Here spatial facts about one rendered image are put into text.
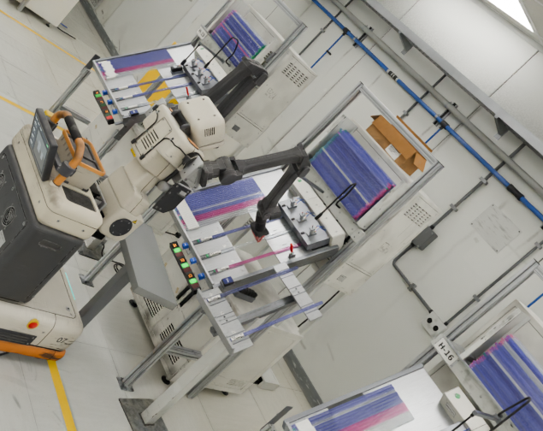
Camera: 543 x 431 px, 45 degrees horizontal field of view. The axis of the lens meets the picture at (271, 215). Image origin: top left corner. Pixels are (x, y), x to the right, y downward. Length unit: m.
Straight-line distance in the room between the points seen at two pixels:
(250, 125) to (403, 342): 1.87
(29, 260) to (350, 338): 2.88
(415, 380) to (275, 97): 2.31
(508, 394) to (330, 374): 2.30
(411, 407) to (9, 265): 1.77
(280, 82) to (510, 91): 1.72
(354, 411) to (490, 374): 0.59
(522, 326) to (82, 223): 1.95
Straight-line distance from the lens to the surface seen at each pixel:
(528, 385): 2.93
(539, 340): 3.14
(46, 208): 2.59
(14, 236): 2.70
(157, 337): 3.84
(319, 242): 3.40
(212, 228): 3.49
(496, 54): 5.38
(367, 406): 2.95
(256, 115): 4.60
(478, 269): 4.72
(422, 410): 3.02
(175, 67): 4.58
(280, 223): 3.54
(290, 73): 4.54
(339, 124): 3.75
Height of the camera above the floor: 1.89
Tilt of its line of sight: 13 degrees down
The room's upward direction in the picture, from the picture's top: 46 degrees clockwise
